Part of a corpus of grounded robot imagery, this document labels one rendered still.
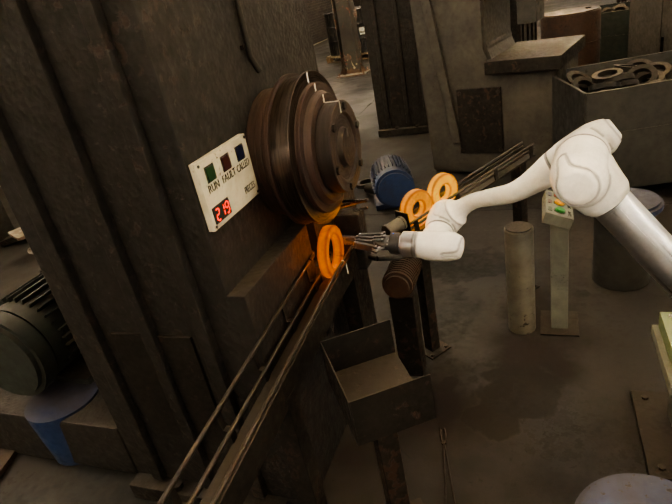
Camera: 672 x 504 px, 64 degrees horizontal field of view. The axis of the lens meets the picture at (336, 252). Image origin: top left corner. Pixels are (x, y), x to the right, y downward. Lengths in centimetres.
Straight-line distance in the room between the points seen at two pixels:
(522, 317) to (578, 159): 127
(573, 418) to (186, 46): 179
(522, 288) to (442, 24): 241
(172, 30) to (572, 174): 99
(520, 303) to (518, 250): 27
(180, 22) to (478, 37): 306
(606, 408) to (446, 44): 290
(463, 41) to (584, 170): 298
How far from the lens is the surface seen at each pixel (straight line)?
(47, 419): 249
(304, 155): 155
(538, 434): 218
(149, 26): 135
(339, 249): 191
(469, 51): 429
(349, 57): 1065
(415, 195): 217
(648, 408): 230
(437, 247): 181
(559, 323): 264
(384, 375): 151
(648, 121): 374
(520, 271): 244
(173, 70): 138
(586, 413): 227
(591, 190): 140
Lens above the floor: 156
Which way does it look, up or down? 26 degrees down
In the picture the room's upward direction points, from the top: 12 degrees counter-clockwise
